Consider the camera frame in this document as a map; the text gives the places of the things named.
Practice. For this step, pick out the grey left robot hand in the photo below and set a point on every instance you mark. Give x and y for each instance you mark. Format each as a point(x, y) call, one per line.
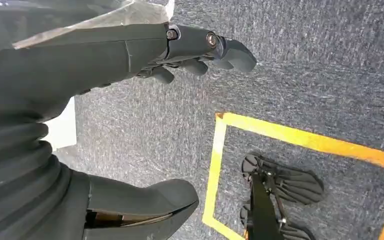
point(79, 63)

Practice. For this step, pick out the pale desk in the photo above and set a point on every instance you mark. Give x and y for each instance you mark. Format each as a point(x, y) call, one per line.
point(129, 15)

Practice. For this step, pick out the yellow floor tape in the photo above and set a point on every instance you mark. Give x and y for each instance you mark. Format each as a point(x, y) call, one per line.
point(278, 130)

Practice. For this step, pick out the white panel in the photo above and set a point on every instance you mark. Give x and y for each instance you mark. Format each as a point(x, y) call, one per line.
point(62, 129)

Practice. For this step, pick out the black robot leg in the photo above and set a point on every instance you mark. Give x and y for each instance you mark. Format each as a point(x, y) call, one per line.
point(261, 212)

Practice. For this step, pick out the ribbed grey left robot arm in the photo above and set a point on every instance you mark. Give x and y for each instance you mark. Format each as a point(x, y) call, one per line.
point(13, 172)

